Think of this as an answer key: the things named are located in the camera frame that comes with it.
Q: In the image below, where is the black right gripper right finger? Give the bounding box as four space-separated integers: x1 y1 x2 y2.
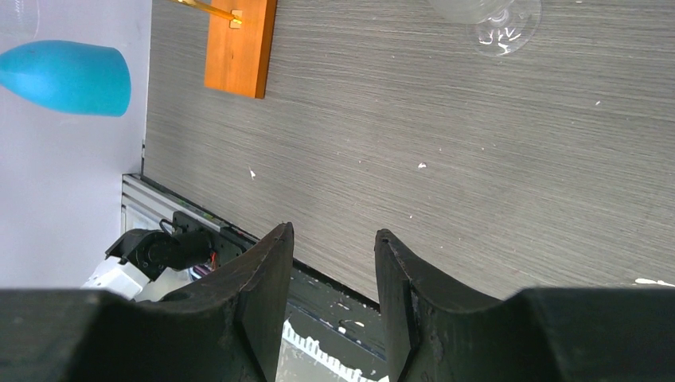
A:
374 229 674 381

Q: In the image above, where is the orange wooden rack base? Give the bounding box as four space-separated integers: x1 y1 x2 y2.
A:
204 0 277 99

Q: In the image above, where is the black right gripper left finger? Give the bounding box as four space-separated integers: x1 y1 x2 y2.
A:
1 223 294 381

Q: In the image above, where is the blue wine glass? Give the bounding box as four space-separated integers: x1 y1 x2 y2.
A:
1 40 131 117

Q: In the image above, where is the clear wine glass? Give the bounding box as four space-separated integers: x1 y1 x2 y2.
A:
429 0 542 57
1 0 40 41

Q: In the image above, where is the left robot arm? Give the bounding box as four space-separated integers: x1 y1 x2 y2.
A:
82 212 244 302

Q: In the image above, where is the gold wire glass rack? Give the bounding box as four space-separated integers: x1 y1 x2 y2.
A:
172 0 242 25

